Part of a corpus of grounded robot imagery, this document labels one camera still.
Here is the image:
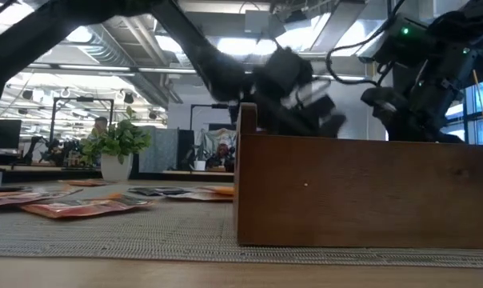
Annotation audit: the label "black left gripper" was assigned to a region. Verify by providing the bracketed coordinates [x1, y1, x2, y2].
[243, 78, 347, 139]

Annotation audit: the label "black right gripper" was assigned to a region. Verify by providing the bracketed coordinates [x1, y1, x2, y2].
[361, 47, 481, 144]

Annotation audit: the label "wooden three-compartment box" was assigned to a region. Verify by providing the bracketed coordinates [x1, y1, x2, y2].
[233, 102, 483, 250]

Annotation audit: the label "small red tea packet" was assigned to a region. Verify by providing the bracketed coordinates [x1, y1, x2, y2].
[58, 179, 109, 188]

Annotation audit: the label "peach passion fruit tea packet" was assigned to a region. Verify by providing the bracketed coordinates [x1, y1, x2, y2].
[20, 193, 155, 220]
[0, 187, 83, 209]

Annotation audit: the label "linear ceiling light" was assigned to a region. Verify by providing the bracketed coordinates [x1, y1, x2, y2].
[25, 63, 198, 76]
[313, 74, 366, 81]

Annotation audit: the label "person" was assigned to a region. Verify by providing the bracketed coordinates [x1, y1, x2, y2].
[214, 142, 235, 172]
[92, 116, 109, 141]

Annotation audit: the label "pale teal drape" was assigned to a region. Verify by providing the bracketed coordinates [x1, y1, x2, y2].
[196, 127, 238, 161]

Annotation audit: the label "grey ceiling junction box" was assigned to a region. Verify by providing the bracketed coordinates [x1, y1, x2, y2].
[244, 10, 286, 39]

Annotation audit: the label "small white plant pot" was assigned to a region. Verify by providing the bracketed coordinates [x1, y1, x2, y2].
[192, 151, 207, 172]

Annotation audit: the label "black panel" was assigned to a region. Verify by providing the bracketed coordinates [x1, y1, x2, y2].
[177, 129, 196, 171]

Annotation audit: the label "grey partition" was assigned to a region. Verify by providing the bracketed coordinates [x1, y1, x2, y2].
[139, 126, 179, 174]

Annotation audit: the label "grey woven placemat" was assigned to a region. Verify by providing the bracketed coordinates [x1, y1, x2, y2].
[0, 179, 483, 269]

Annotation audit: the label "green plant in white pot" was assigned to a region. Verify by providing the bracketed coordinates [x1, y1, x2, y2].
[79, 106, 153, 182]

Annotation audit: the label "black background robot arms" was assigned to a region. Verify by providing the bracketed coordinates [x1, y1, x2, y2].
[23, 135, 82, 167]

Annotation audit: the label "long background table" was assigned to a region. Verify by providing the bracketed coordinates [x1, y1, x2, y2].
[0, 165, 235, 184]

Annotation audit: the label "black background monitor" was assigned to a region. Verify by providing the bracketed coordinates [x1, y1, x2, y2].
[0, 118, 22, 151]

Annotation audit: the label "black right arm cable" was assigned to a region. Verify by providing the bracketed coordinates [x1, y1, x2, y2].
[325, 38, 390, 87]

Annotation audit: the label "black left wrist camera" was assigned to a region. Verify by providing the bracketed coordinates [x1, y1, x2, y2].
[261, 47, 313, 89]

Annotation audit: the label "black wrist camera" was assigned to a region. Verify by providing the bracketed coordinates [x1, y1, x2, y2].
[369, 15, 430, 67]
[261, 47, 313, 89]

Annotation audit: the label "yellowish hanging cord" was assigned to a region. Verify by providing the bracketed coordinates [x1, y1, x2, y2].
[471, 70, 483, 121]

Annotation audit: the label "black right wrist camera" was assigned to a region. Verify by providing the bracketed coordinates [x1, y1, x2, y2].
[369, 15, 430, 67]

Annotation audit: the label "black station frame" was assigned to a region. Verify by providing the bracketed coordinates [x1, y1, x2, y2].
[190, 103, 231, 131]
[49, 97, 115, 145]

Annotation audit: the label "rectangular silver ventilation duct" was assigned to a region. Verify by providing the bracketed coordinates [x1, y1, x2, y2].
[311, 0, 390, 61]

